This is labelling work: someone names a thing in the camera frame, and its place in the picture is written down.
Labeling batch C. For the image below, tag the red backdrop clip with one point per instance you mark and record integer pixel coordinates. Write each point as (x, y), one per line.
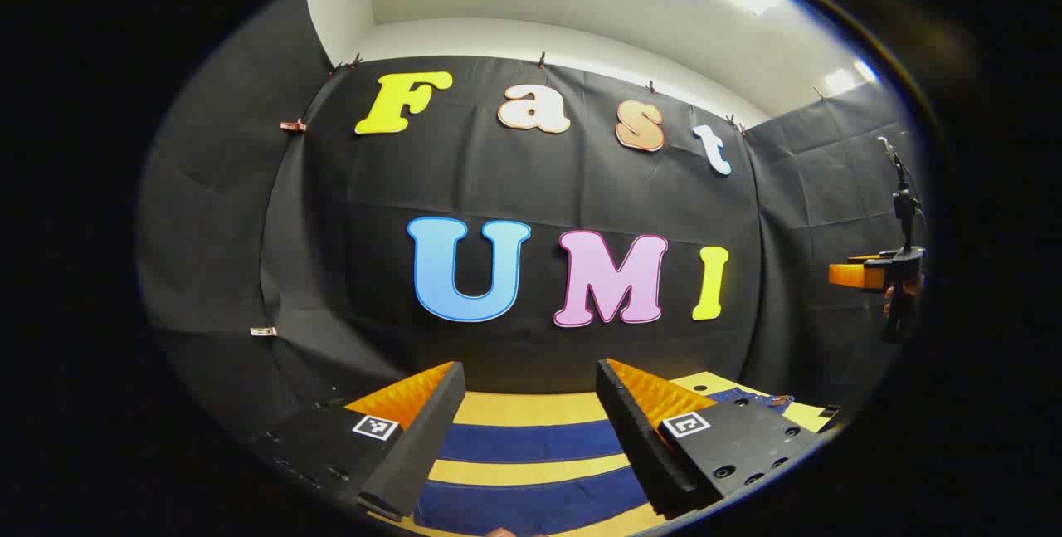
(292, 125)

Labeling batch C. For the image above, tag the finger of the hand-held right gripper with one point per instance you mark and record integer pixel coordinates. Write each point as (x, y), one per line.
(846, 275)

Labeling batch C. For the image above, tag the blue jeans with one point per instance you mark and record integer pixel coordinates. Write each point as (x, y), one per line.
(531, 441)

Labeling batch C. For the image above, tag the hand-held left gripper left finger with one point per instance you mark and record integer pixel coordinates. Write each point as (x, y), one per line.
(419, 446)

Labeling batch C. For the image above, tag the black backdrop cloth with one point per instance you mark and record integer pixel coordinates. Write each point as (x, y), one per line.
(539, 188)

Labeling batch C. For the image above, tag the white tag on cloth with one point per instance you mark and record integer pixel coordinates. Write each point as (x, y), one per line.
(263, 331)

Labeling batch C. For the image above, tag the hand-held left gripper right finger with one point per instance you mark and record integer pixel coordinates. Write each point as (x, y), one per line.
(635, 437)

